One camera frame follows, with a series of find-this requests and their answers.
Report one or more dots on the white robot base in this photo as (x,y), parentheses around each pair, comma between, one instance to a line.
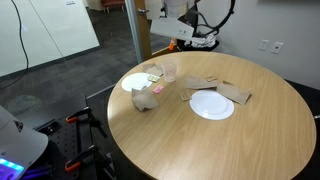
(20,146)

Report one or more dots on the white plate near cup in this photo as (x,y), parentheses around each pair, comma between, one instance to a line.
(136,81)

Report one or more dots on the clear plastic cup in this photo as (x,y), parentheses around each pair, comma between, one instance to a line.
(169,70)

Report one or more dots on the pink sugar packet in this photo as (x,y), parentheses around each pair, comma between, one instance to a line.
(158,89)

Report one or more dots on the yellow green packet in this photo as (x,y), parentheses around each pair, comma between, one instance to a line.
(153,78)

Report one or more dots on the crumpled brown napkin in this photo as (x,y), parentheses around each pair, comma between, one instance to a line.
(143,99)

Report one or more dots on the small brown napkin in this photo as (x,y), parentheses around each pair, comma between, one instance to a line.
(153,69)

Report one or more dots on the flat brown napkin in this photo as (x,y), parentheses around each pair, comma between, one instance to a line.
(193,82)

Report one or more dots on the folded brown napkin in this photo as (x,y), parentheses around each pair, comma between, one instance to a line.
(233,93)

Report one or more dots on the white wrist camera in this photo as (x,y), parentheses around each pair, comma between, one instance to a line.
(171,27)

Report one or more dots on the orange handled clamp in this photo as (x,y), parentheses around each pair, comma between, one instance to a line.
(92,120)
(103,162)

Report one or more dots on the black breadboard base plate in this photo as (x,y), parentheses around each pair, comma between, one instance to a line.
(66,141)

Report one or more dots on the white light switch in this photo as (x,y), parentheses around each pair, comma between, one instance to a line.
(263,45)

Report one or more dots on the white wall outlet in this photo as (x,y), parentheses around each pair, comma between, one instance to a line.
(276,48)

